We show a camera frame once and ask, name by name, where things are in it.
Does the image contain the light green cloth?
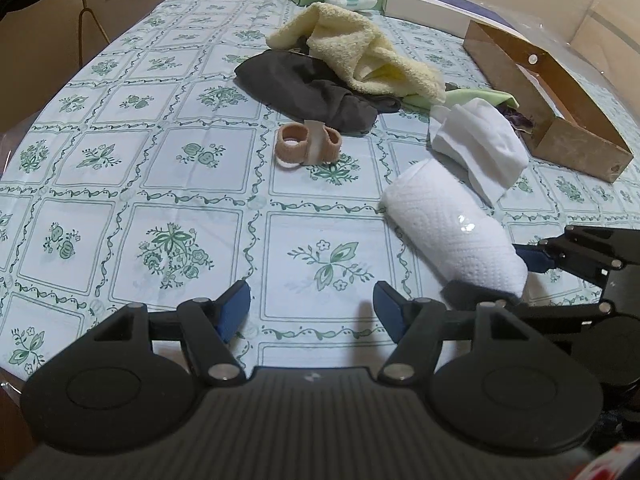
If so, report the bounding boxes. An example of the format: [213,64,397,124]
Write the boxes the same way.
[402,87,521,112]

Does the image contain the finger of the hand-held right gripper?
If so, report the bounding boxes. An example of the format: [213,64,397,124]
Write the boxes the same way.
[442,280,618,337]
[512,225,640,283]

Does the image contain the white cloth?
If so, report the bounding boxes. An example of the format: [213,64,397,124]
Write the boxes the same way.
[427,99,530,208]

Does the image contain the purple cloth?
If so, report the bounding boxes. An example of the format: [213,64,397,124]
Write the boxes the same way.
[502,105,538,133]

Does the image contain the black cloth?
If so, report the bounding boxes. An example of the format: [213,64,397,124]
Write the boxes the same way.
[235,50,403,136]

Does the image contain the yellow towel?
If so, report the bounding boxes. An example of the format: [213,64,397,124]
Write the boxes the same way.
[266,2,446,103]

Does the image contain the white box with blue top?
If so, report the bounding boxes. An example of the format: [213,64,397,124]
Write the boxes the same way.
[382,0,531,38]

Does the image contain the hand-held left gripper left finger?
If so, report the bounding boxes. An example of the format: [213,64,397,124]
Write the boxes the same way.
[87,280,251,387]

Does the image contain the jackets on clothes rack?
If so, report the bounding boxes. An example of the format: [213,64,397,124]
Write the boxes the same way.
[76,6,110,67]

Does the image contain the white paper towel roll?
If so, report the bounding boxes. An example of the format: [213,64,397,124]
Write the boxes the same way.
[380,159,530,306]

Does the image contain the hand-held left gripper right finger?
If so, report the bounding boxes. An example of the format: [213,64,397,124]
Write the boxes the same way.
[372,280,546,385]

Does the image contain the brown cardboard box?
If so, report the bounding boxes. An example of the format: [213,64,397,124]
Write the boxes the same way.
[462,19,635,183]

